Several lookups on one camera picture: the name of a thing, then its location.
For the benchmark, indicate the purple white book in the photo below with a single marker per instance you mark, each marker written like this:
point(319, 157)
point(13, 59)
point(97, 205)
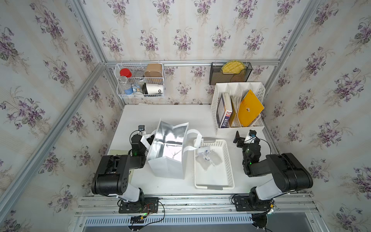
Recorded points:
point(224, 110)

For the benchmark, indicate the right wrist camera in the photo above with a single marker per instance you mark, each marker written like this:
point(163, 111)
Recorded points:
point(252, 134)

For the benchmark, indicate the white wire wall basket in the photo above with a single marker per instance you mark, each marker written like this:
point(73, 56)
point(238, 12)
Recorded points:
point(138, 79)

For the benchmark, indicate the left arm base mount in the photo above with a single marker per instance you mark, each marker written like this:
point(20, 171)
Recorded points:
point(148, 205)

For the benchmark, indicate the green printed booklet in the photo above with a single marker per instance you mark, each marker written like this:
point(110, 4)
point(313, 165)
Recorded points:
point(118, 153)

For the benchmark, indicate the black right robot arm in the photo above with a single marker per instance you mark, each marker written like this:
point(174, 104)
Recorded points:
point(288, 174)

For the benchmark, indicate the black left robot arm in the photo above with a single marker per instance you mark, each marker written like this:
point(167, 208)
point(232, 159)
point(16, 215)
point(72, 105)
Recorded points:
point(112, 176)

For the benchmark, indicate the beige papers in organizer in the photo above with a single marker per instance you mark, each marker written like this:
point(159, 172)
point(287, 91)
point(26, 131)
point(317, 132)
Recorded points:
point(236, 98)

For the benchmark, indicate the clear ice pack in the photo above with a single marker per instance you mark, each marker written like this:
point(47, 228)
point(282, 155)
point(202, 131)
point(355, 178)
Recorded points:
point(207, 157)

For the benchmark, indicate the yellow folder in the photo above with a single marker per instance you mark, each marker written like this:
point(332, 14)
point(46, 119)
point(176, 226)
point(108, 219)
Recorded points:
point(249, 110)

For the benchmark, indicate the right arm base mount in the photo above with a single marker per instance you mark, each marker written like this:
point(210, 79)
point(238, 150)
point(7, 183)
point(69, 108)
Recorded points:
point(245, 203)

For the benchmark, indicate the white black cylinder can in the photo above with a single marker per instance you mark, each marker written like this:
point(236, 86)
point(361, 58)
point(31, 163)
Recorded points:
point(153, 89)

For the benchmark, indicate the aluminium rail frame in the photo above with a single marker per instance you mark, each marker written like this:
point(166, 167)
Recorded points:
point(194, 204)

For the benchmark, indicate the white plastic file organizer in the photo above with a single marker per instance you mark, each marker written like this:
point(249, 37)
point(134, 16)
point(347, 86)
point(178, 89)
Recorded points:
point(257, 88)

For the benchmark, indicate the clear plastic bottle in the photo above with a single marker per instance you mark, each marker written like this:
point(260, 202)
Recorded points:
point(125, 85)

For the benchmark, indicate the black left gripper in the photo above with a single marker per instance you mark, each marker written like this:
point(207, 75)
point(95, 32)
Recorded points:
point(149, 140)

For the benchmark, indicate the white insulated delivery bag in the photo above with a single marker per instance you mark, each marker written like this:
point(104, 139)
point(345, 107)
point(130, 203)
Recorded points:
point(167, 149)

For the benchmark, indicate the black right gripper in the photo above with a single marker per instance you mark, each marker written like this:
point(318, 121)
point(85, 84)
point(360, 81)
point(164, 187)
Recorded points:
point(241, 140)

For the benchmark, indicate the black mesh wall holder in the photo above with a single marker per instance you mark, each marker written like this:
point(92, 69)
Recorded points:
point(216, 75)

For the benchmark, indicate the white perforated plastic tray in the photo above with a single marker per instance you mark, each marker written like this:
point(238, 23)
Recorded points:
point(212, 166)

